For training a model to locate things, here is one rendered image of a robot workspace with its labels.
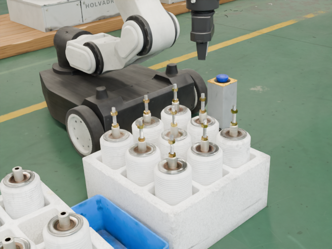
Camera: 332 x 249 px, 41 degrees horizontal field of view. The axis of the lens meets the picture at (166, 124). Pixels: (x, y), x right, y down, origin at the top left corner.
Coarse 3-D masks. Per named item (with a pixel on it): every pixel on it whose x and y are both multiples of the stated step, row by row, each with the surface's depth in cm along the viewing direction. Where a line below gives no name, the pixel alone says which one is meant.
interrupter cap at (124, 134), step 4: (108, 132) 130; (120, 132) 130; (124, 132) 129; (128, 132) 129; (104, 136) 128; (108, 136) 128; (112, 136) 128; (120, 136) 128; (124, 136) 127; (128, 136) 127; (108, 140) 125; (112, 140) 125; (116, 140) 125; (120, 140) 125
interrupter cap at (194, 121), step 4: (196, 116) 137; (208, 116) 137; (192, 120) 135; (196, 120) 135; (208, 120) 135; (212, 120) 134; (192, 124) 133; (196, 124) 132; (200, 124) 132; (208, 124) 132; (212, 124) 132
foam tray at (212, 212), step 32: (96, 160) 130; (256, 160) 127; (96, 192) 132; (128, 192) 118; (192, 192) 118; (224, 192) 118; (256, 192) 130; (160, 224) 111; (192, 224) 113; (224, 224) 123
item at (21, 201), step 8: (0, 184) 109; (32, 184) 108; (40, 184) 111; (8, 192) 106; (16, 192) 106; (24, 192) 107; (32, 192) 108; (40, 192) 111; (8, 200) 108; (16, 200) 107; (24, 200) 108; (32, 200) 109; (40, 200) 111; (8, 208) 109; (16, 208) 108; (24, 208) 108; (32, 208) 110; (40, 208) 112; (16, 216) 109
